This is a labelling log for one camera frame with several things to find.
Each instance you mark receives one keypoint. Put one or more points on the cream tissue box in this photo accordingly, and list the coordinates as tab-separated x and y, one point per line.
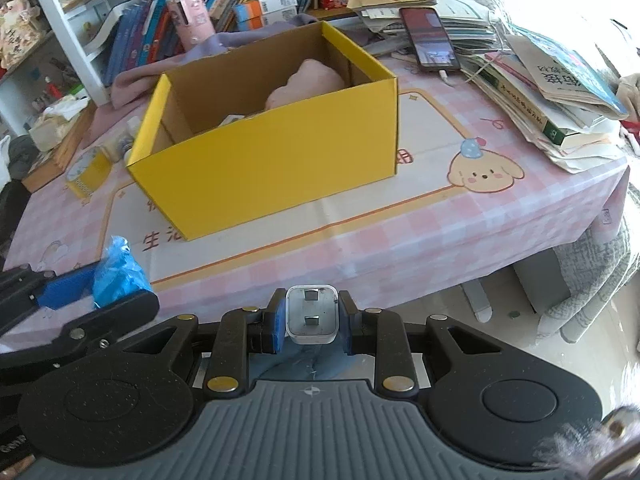
55	125

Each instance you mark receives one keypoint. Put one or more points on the grey patterned blanket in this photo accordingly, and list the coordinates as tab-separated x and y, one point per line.
600	270

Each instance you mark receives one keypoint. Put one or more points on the yellow tape roll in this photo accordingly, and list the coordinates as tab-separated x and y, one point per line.
92	175

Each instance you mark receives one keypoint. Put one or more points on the pile of books and papers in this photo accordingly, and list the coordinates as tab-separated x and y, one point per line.
550	85

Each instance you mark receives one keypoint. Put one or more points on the white table leg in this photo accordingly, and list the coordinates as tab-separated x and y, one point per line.
477	302

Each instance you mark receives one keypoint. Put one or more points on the row of colourful books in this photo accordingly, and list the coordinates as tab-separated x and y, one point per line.
145	35

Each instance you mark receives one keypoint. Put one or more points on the dark grey cloth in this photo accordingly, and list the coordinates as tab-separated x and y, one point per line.
20	157

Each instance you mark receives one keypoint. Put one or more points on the white cube charger plug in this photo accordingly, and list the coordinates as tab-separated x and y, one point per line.
312	320

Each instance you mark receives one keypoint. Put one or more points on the yellow cardboard box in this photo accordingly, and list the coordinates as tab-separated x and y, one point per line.
260	170

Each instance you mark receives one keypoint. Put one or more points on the black smartphone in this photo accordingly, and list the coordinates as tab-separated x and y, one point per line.
430	37

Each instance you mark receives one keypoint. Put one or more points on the pink plush shelf ornament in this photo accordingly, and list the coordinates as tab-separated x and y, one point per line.
17	35

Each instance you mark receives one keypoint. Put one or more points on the white bookshelf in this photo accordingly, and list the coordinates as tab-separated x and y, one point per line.
70	35

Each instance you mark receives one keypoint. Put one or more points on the pink plush pig toy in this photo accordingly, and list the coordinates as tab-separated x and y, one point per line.
310	82

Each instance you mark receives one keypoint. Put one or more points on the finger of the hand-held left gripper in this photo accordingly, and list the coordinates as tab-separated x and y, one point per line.
125	317
65	287

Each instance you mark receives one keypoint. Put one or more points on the blue plastic bag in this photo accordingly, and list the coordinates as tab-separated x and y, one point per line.
120	270

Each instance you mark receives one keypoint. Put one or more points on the pink checkered tablecloth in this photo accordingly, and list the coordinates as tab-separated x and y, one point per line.
400	220

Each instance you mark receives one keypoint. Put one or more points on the pink and purple blanket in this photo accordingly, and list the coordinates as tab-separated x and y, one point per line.
135	85

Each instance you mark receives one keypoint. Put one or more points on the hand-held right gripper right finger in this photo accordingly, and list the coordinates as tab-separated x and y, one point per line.
347	325

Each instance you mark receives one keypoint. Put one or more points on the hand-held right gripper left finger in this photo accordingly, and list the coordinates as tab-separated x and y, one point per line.
277	322

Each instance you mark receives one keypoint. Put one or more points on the orange and white carton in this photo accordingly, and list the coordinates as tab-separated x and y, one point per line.
250	19
277	2

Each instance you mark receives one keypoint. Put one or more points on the wooden tray with tissues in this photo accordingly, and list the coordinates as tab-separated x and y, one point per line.
45	175

